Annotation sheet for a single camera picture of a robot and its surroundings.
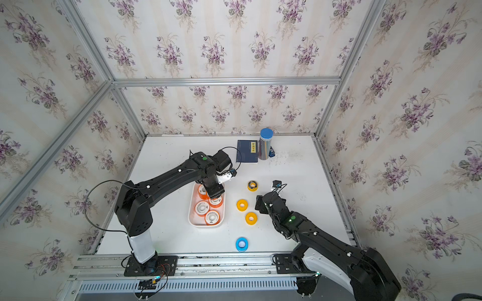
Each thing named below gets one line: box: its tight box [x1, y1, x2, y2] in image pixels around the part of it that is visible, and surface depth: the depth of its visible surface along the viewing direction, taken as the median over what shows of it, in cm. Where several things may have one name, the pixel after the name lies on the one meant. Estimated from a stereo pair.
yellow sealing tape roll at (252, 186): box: [247, 180, 259, 192], surface depth 97 cm
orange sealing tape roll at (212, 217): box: [204, 209, 221, 226], surface depth 86 cm
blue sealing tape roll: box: [235, 236, 250, 253], surface depth 80 cm
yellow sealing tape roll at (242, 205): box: [235, 198, 250, 212], surface depth 91 cm
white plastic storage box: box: [187, 181, 226, 228], surface depth 87 cm
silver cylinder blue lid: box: [258, 127, 274, 160], surface depth 99 cm
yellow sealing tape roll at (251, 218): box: [244, 211, 258, 226], surface depth 87 cm
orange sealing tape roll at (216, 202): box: [208, 194, 224, 209], surface depth 90 cm
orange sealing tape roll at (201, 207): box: [194, 200, 210, 217], surface depth 88 cm
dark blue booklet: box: [235, 139, 258, 163], surface depth 114 cm
